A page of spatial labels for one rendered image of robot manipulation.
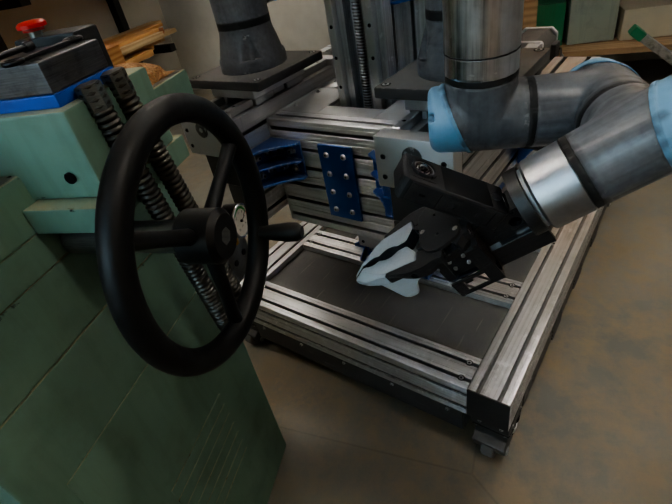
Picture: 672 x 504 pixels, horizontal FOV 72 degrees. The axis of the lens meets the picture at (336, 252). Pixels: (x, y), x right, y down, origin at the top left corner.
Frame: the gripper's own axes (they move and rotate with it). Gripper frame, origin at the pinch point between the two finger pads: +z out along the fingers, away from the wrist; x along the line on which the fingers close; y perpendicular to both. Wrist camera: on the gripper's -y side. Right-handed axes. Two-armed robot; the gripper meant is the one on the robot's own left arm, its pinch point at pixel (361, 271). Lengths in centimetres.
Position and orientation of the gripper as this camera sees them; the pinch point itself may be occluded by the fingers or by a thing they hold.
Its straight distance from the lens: 54.3
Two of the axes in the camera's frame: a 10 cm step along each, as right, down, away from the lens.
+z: -7.5, 4.4, 4.9
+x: 0.5, -7.0, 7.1
